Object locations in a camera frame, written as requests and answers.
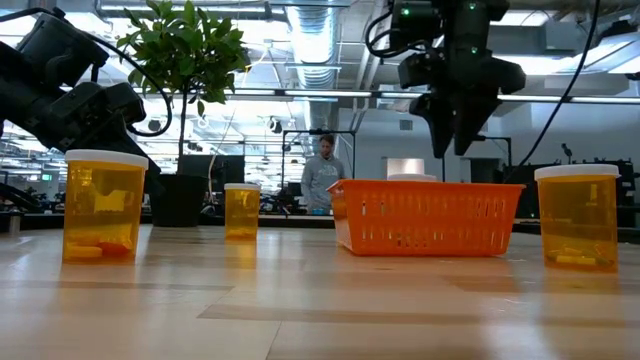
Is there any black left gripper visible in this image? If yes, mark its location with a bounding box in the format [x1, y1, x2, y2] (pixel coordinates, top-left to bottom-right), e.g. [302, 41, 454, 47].
[45, 82, 165, 197]

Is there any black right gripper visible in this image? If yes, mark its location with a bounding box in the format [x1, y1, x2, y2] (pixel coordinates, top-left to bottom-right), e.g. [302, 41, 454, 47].
[398, 53, 527, 160]

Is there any amber pill bottle white lid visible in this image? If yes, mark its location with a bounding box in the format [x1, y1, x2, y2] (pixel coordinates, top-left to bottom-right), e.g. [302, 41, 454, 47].
[386, 172, 439, 182]
[63, 148, 150, 265]
[533, 163, 622, 274]
[223, 182, 262, 242]

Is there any orange plastic slotted basket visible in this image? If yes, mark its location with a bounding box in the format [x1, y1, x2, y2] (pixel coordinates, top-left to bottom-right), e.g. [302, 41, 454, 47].
[326, 178, 527, 258]

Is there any large dark monitor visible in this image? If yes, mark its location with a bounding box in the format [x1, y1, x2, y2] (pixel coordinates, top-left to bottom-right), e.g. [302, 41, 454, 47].
[178, 153, 247, 194]

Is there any black equipment rack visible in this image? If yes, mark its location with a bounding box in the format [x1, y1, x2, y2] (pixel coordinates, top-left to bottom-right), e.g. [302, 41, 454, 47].
[502, 158, 637, 221]

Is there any green potted plant black pot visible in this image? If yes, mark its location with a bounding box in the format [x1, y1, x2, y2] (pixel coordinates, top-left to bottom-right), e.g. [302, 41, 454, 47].
[115, 0, 251, 229]

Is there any long ceiling light strip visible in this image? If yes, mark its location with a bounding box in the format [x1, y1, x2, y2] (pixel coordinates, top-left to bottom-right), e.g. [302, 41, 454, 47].
[497, 93, 640, 106]
[224, 88, 374, 100]

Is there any person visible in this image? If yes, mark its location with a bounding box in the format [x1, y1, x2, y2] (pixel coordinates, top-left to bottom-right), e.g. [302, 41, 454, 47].
[300, 133, 348, 215]

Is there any black metal stand frame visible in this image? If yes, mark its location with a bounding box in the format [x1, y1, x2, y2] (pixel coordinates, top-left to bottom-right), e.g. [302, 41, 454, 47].
[477, 134, 514, 169]
[281, 128, 358, 194]

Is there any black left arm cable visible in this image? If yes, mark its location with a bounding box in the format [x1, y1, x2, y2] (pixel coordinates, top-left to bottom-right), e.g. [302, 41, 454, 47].
[85, 33, 174, 139]

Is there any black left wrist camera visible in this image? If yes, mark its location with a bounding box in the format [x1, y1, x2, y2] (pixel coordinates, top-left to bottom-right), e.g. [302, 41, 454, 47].
[103, 81, 148, 127]

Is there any long black right arm cable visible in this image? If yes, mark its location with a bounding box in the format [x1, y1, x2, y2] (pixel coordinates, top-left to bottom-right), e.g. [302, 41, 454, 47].
[504, 0, 601, 181]

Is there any black looped right arm cable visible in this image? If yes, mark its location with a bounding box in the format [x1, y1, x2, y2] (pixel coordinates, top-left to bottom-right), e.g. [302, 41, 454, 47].
[365, 9, 401, 59]

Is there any black aluminium table frame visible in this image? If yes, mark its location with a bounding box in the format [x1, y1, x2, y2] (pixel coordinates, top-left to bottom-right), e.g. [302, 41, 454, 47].
[0, 212, 640, 236]

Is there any silver ceiling ventilation duct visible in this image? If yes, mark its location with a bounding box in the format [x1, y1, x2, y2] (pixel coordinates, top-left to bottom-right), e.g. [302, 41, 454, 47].
[285, 3, 342, 132]

